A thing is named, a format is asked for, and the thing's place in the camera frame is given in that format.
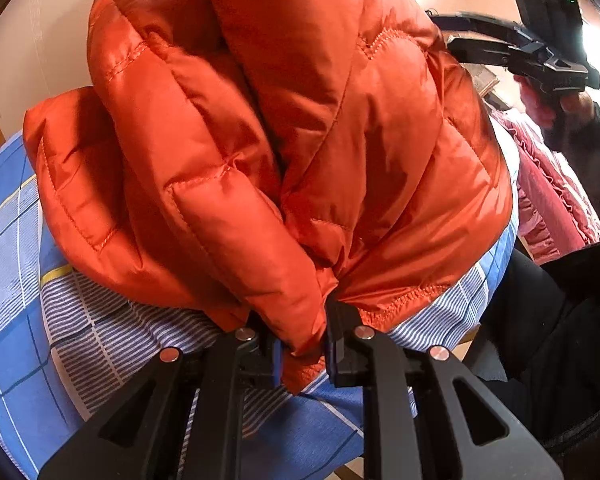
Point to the beige headboard panel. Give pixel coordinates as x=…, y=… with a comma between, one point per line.
x=20, y=70

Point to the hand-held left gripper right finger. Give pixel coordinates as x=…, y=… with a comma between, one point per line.
x=342, y=355

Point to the person's right forearm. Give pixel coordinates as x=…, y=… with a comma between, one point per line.
x=590, y=155

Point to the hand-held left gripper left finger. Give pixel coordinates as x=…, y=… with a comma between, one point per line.
x=260, y=360

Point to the orange puffer jacket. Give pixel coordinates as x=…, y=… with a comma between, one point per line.
x=290, y=135

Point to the pink ruffled garment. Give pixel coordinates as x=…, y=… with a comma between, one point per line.
x=550, y=195

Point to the blue plaid bed sheet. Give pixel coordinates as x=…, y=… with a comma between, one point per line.
x=55, y=335

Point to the person's black clothing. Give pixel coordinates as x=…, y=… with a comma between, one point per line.
x=555, y=350

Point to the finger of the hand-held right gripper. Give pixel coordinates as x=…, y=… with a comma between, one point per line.
x=485, y=50
x=485, y=22

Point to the person's right hand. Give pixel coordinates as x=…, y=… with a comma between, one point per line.
x=535, y=105

